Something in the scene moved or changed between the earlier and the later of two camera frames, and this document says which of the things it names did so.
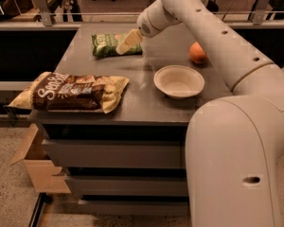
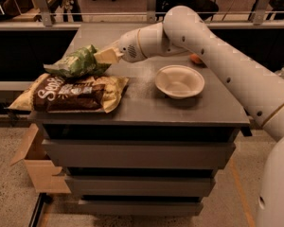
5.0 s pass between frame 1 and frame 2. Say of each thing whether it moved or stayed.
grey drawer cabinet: stayed
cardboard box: stayed
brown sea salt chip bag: stayed
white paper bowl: stayed
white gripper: moved
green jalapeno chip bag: moved
